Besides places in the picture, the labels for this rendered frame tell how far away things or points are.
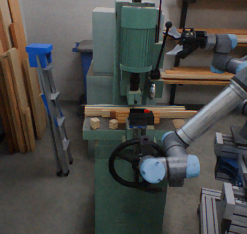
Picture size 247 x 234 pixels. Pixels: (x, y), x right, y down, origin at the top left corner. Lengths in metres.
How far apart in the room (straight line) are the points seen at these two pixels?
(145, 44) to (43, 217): 1.50
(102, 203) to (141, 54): 0.93
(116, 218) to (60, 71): 2.60
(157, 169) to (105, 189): 0.81
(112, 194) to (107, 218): 0.20
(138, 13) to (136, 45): 0.15
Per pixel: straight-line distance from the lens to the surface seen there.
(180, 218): 2.22
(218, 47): 1.41
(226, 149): 1.69
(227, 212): 1.30
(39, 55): 2.09
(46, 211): 2.25
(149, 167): 0.85
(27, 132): 2.84
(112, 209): 1.74
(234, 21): 4.00
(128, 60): 1.35
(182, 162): 0.89
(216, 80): 3.64
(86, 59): 3.18
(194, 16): 3.82
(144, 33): 1.32
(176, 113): 1.57
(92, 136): 1.41
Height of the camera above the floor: 1.59
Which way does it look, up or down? 25 degrees down
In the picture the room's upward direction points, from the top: 3 degrees clockwise
